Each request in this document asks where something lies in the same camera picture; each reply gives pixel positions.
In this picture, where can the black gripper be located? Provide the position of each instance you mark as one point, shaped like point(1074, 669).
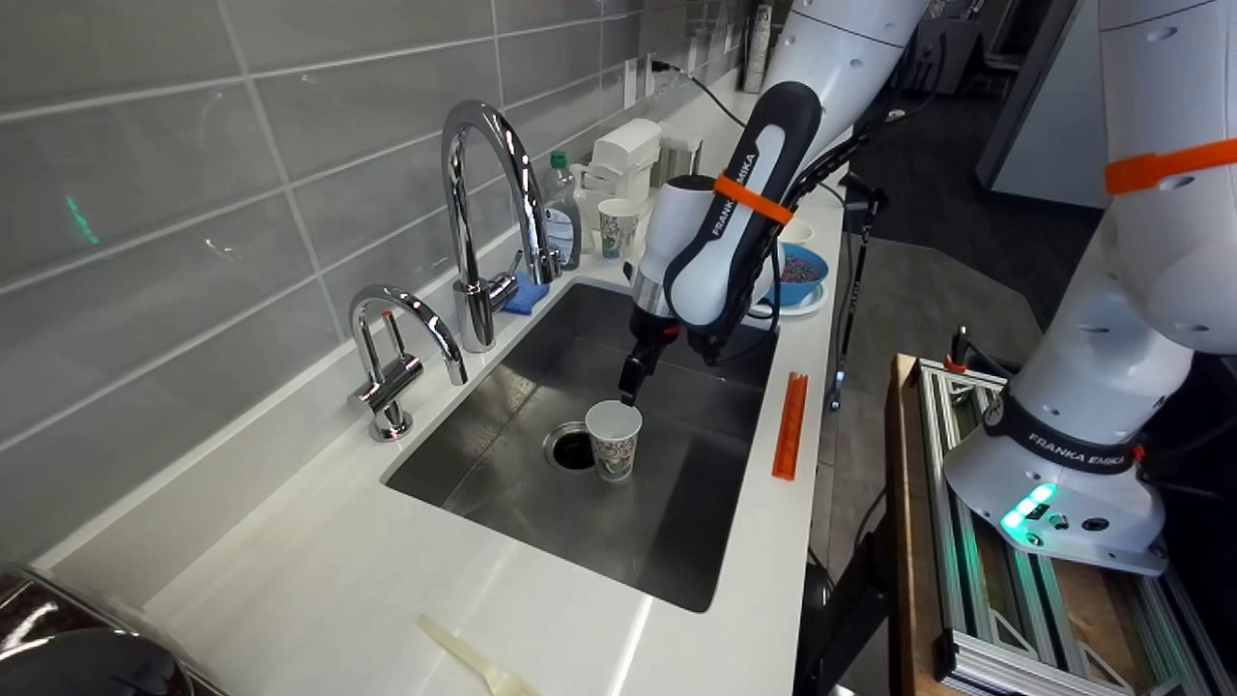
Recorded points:
point(653, 333)

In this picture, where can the white paper cup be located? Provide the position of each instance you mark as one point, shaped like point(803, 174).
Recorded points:
point(614, 446)

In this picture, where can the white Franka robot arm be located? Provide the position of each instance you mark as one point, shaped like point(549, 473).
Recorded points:
point(1106, 361)

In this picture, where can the blue sponge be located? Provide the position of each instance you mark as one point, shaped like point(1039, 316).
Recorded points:
point(528, 300)

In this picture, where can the white mug on counter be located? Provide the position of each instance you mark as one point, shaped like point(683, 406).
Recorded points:
point(617, 228)

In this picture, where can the orange tape strip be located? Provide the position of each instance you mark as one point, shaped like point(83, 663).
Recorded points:
point(790, 428)

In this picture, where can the green-capped soap bottle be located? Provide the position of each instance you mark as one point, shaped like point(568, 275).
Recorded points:
point(558, 226)

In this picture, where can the stainless steel sink basin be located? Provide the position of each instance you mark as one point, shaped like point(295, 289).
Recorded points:
point(517, 514)

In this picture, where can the blue bowl of colourful beads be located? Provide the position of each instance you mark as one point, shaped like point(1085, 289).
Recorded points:
point(795, 275)

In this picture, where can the tall chrome gooseneck faucet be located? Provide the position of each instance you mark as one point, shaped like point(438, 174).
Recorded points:
point(509, 168)

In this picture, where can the small chrome faucet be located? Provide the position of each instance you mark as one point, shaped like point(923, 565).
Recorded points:
point(389, 373)

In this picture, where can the wooden base board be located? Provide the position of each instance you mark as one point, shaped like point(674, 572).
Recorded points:
point(910, 553)

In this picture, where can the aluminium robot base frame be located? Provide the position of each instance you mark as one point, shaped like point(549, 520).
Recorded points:
point(1031, 619)

